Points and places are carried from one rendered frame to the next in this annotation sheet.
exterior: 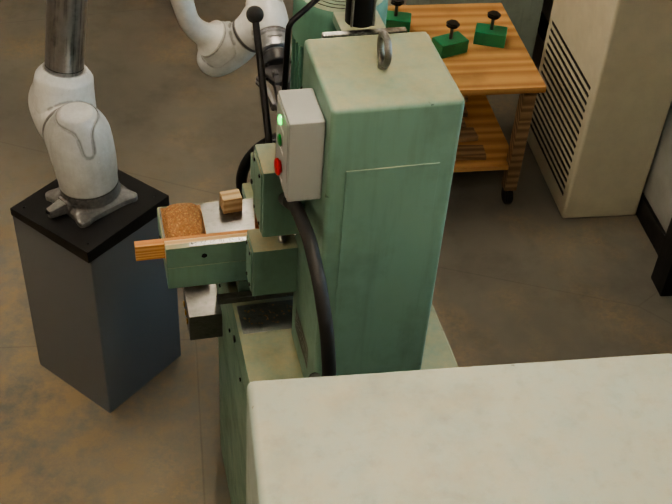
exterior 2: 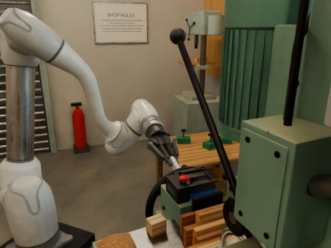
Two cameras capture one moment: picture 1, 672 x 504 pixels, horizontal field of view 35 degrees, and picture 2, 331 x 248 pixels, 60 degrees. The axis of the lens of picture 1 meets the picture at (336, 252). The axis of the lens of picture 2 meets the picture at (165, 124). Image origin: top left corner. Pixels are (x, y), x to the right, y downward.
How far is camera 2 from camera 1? 1.65 m
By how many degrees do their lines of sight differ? 24
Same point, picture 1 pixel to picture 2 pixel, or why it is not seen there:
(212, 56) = (115, 140)
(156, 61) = (77, 178)
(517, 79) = not seen: hidden behind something
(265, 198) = (292, 190)
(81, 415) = not seen: outside the picture
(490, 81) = (234, 155)
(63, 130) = (14, 195)
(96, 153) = (40, 209)
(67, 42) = (20, 138)
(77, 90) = (28, 170)
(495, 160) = not seen: hidden behind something
